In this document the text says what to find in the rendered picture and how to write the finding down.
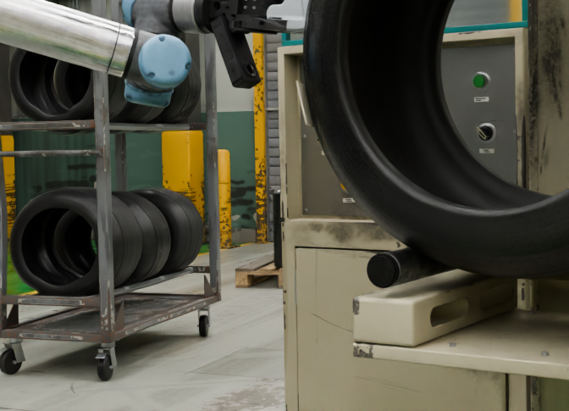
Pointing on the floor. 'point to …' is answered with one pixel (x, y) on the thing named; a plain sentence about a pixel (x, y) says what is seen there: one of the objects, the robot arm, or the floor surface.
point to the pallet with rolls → (244, 276)
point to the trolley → (103, 210)
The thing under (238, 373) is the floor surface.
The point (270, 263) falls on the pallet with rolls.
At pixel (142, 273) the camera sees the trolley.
